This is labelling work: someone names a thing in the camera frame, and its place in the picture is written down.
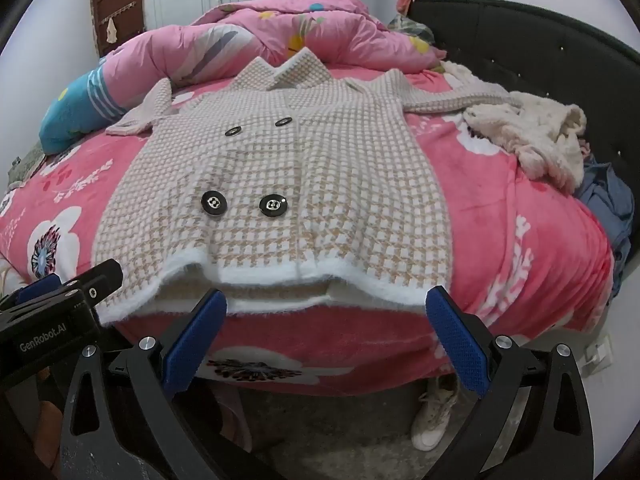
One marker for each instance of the beige checkered knit coat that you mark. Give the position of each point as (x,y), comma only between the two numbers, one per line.
(310,185)

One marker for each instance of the pale pink slipper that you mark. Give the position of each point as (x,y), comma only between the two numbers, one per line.
(232,420)

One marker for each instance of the black padded headboard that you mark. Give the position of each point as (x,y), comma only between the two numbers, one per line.
(550,60)

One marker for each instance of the white sneaker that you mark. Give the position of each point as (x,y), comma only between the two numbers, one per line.
(432,415)

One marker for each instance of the cream fluffy garment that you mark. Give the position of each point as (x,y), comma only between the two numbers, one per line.
(535,135)

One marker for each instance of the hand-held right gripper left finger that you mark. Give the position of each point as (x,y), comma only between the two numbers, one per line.
(197,340)

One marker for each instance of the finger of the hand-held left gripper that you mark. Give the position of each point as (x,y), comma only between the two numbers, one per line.
(47,286)
(102,280)

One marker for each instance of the brown wooden door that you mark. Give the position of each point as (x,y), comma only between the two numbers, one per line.
(120,0)

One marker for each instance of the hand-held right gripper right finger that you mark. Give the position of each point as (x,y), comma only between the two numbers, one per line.
(457,340)

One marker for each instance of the blue denim garment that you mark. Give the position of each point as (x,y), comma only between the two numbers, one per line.
(605,200)

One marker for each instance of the blue striped pillow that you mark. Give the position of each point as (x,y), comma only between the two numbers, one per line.
(75,110)

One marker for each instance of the pink floral blanket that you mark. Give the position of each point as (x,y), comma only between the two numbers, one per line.
(500,220)

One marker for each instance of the grey patterned cloth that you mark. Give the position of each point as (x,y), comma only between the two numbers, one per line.
(25,162)

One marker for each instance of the small white hanging cloth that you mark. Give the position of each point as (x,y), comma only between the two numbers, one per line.
(111,30)

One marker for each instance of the pink printed quilt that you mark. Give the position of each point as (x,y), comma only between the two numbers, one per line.
(280,35)

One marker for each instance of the white wall socket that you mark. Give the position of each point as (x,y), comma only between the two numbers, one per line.
(599,349)

